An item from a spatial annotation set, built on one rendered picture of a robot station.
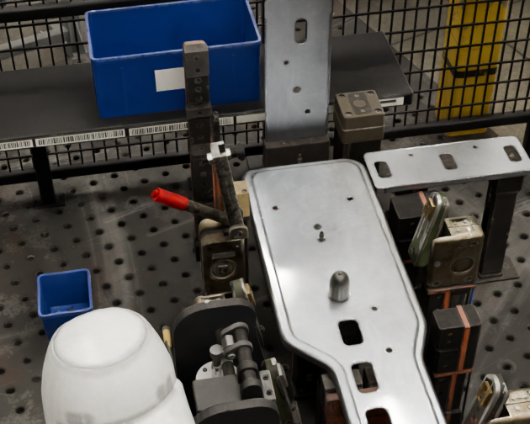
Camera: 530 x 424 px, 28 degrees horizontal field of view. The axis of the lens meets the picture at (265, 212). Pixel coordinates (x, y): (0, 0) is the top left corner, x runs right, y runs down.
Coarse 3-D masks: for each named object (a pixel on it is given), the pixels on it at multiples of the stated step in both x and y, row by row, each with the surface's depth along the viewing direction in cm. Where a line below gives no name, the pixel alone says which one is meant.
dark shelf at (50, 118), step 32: (352, 64) 205; (384, 64) 205; (0, 96) 198; (32, 96) 198; (64, 96) 198; (384, 96) 197; (0, 128) 191; (32, 128) 191; (64, 128) 191; (96, 128) 191; (128, 128) 191; (160, 128) 193
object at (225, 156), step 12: (216, 144) 157; (240, 144) 157; (204, 156) 157; (216, 156) 155; (228, 156) 157; (240, 156) 156; (216, 168) 157; (228, 168) 157; (228, 180) 159; (228, 192) 160; (228, 204) 162; (228, 216) 164; (240, 216) 164
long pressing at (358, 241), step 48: (288, 192) 182; (336, 192) 182; (288, 240) 173; (336, 240) 173; (384, 240) 173; (288, 288) 165; (384, 288) 165; (288, 336) 157; (336, 336) 158; (384, 336) 158; (336, 384) 151; (384, 384) 151; (432, 384) 152
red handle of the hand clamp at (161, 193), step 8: (152, 192) 160; (160, 192) 160; (168, 192) 161; (160, 200) 160; (168, 200) 160; (176, 200) 161; (184, 200) 162; (176, 208) 162; (184, 208) 162; (192, 208) 162; (200, 208) 163; (208, 208) 164; (208, 216) 164; (216, 216) 164; (224, 216) 165; (224, 224) 166
